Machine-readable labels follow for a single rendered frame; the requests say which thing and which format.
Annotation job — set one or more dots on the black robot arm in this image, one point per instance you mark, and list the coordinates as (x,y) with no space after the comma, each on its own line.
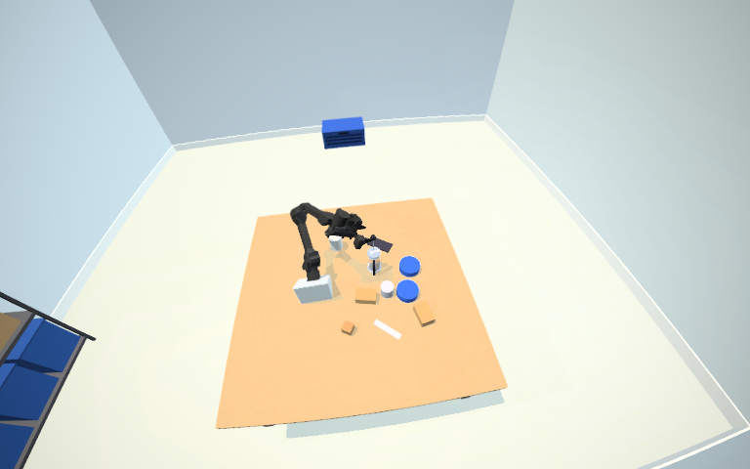
(336,223)

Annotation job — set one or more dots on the blue cylinder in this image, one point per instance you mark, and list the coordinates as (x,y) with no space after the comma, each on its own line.
(407,291)
(409,266)

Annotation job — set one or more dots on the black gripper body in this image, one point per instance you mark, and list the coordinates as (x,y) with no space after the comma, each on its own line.
(358,238)

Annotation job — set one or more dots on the glass french press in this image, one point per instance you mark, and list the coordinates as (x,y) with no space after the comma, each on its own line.
(374,259)

